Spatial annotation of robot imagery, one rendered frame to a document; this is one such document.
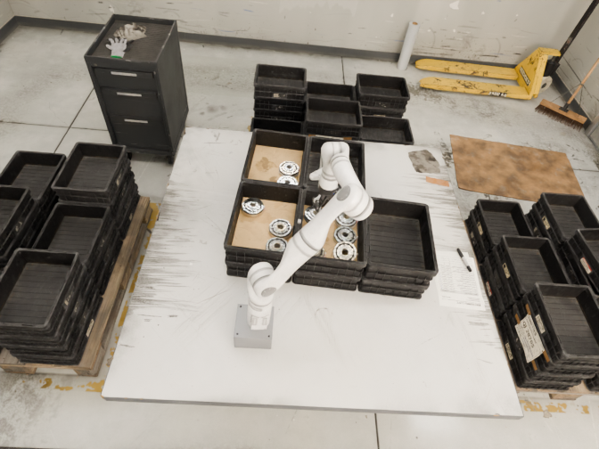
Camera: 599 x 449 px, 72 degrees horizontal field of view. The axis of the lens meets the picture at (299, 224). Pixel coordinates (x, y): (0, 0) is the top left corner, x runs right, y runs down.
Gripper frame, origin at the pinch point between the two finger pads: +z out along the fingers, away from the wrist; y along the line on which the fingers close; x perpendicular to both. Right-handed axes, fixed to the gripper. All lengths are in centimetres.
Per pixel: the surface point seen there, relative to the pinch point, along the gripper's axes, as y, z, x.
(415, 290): 17, 24, -47
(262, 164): 6, 18, 52
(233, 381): -67, 30, -29
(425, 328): 11, 30, -61
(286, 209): -3.5, 17.8, 19.4
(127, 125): -19, 64, 179
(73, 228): -85, 63, 108
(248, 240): -29.2, 17.7, 14.7
